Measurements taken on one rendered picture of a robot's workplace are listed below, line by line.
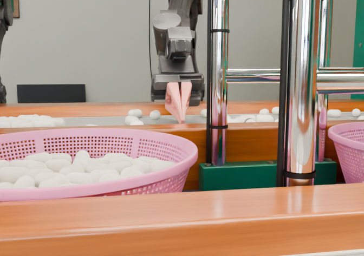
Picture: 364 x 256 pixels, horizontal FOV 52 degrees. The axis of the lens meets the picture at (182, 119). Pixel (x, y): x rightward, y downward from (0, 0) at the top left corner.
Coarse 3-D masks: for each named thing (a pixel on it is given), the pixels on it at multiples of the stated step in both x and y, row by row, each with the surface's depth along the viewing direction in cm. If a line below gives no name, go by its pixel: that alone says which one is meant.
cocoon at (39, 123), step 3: (48, 120) 66; (36, 123) 65; (39, 123) 65; (42, 123) 65; (45, 123) 65; (48, 123) 65; (51, 123) 65; (54, 123) 66; (36, 126) 65; (39, 126) 65; (42, 126) 65; (45, 126) 65; (48, 126) 65; (51, 126) 65; (54, 126) 66
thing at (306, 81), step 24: (288, 0) 27; (312, 0) 26; (288, 24) 27; (312, 24) 26; (288, 48) 27; (312, 48) 26; (288, 72) 27; (312, 72) 27; (336, 72) 27; (360, 72) 28; (288, 96) 28; (312, 96) 27; (288, 120) 28; (312, 120) 27; (288, 144) 28; (312, 144) 28; (288, 168) 28; (312, 168) 28
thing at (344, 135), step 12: (336, 132) 52; (348, 132) 55; (360, 132) 56; (336, 144) 46; (348, 144) 42; (360, 144) 40; (348, 156) 44; (360, 156) 41; (348, 168) 45; (360, 168) 42; (348, 180) 46; (360, 180) 43
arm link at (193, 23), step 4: (196, 0) 102; (192, 4) 103; (196, 4) 103; (192, 8) 103; (196, 8) 103; (192, 12) 104; (196, 12) 104; (192, 16) 104; (196, 16) 104; (192, 20) 105; (196, 20) 106; (192, 24) 106; (196, 24) 108; (192, 28) 106; (192, 52) 110; (192, 56) 110; (192, 60) 111; (196, 64) 114; (196, 68) 114; (196, 72) 113
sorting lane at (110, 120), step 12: (72, 120) 81; (84, 120) 81; (96, 120) 81; (108, 120) 81; (120, 120) 81; (144, 120) 81; (156, 120) 81; (168, 120) 81; (192, 120) 81; (204, 120) 81
